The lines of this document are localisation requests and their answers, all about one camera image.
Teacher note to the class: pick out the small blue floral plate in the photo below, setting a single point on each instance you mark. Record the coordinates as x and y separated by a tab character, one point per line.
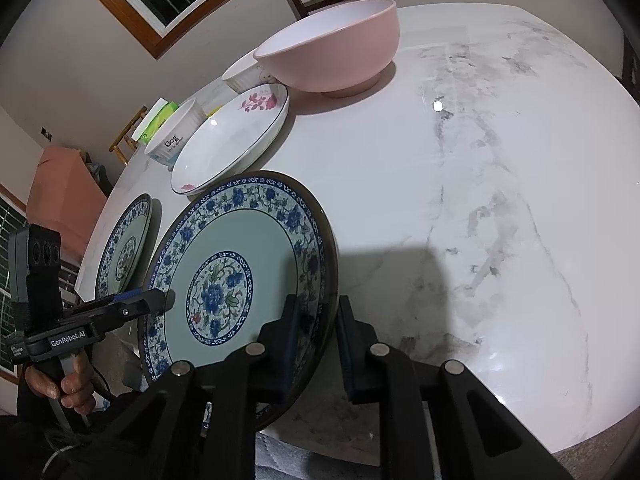
123	248

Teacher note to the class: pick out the left hand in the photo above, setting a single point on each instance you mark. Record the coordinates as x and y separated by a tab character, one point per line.
74	391

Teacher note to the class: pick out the light bamboo chair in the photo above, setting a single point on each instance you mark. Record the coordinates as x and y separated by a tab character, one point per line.
125	136

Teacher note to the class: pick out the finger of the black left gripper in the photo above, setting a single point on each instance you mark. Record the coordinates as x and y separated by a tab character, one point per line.
114	311

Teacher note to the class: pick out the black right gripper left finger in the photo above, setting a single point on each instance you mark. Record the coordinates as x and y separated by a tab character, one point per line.
263	371

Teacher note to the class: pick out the pink cardboard box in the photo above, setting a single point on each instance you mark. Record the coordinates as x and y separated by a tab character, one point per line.
65	198

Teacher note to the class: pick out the green tissue box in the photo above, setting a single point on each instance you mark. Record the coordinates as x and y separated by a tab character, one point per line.
154	119

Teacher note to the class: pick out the white bowl blue dog print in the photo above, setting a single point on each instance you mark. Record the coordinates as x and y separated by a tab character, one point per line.
169	140

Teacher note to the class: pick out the yellow round warning sticker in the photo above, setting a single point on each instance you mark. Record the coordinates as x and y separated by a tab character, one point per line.
214	110

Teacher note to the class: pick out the large blue floral plate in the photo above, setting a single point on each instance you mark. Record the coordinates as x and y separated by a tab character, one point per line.
228	262

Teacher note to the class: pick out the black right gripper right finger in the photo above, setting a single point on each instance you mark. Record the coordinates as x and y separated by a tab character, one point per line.
372	371

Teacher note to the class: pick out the white plate pink flowers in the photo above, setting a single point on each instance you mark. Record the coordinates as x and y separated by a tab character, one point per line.
232	139

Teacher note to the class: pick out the white ribbed bowl pink base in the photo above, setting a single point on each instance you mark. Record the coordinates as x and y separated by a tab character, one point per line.
246	74

